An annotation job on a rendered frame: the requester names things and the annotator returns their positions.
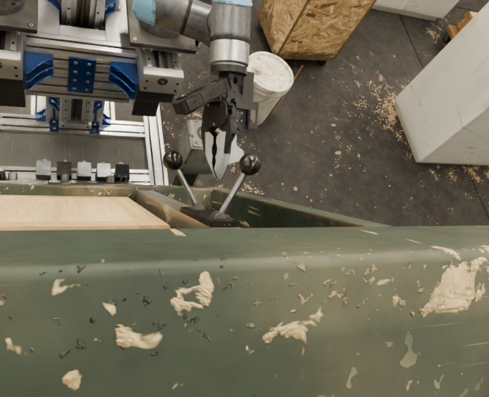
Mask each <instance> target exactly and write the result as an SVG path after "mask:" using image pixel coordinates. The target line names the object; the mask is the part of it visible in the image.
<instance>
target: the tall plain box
mask: <svg viewBox="0 0 489 397"><path fill-rule="evenodd" d="M395 99H396V101H397V104H396V105H395V109H396V112H397V114H398V118H399V120H400V122H401V125H402V128H403V130H404V133H405V134H406V138H407V140H408V143H409V146H410V149H411V151H412V153H413V156H414V158H415V161H416V162H418V163H437V164H455V165H489V2H488V3H487V4H486V5H485V6H484V7H483V8H482V9H481V10H480V11H479V12H478V13H477V14H476V15H475V16H474V17H473V18H472V19H471V20H470V21H469V22H468V23H467V24H466V26H464V27H463V29H461V30H460V31H459V33H458V34H457V35H456V36H455V37H454V38H453V39H452V40H451V41H450V42H449V43H448V44H447V45H446V46H445V47H444V48H443V49H442V50H441V51H440V52H439V53H438V54H437V55H436V56H435V57H434V59H433V60H432V61H431V62H430V63H429V64H428V65H427V66H426V67H425V68H424V69H423V70H422V71H421V72H420V73H419V74H418V75H417V76H416V77H415V78H414V79H413V80H412V81H411V82H410V83H409V85H408V86H407V87H406V88H405V89H404V90H403V91H402V92H401V93H400V94H399V95H398V96H397V97H396V98H395Z"/></svg>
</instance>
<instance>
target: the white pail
mask: <svg viewBox="0 0 489 397"><path fill-rule="evenodd" d="M302 67H303V65H302ZM302 67H301V68H300V69H299V70H298V72H297V74H296V75H295V77H294V76H293V72H292V71H291V68H290V67H289V65H288V64H287V63H286V62H285V61H284V60H283V59H282V58H280V57H278V56H276V55H275V54H271V53H269V52H263V51H261V52H256V53H253V54H251V55H250V56H249V66H248V67H247V71H248V72H254V94H253V102H258V103H259V104H258V119H257V125H259V124H261V123H262V122H263V121H264V120H265V118H266V117H267V116H268V115H269V113H270V112H271V110H272V109H273V107H274V106H276V107H277V106H278V105H279V104H280V102H281V100H282V99H283V97H284V95H285V94H286V93H287V92H288V91H289V89H290V88H291V86H292V84H293V82H294V80H295V78H296V77H297V75H298V74H299V73H300V71H301V69H302ZM281 97H282V98H281ZM278 101H279V102H278ZM277 102H278V103H277ZM276 103H277V105H276ZM276 107H275V109H274V110H273V111H272V113H271V115H272V114H273V113H274V111H275V110H276ZM255 118H256V110H255V109H252V110H251V113H250V119H251V120H252V123H253V124H255Z"/></svg>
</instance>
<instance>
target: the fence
mask: <svg viewBox="0 0 489 397"><path fill-rule="evenodd" d="M137 204H139V205H140V206H141V207H143V208H144V209H146V210H148V211H149V212H151V213H152V214H153V215H155V216H156V217H158V218H160V219H161V220H163V221H164V222H165V223H167V224H168V225H170V226H171V227H173V228H211V227H210V226H208V225H206V224H203V223H202V222H200V221H197V220H195V219H194V218H192V217H189V216H187V215H186V214H184V213H181V212H180V207H191V206H188V205H186V204H183V203H182V202H178V201H176V200H175V199H172V198H169V197H167V196H165V195H162V194H160V193H157V192H156V191H137ZM231 228H240V227H231Z"/></svg>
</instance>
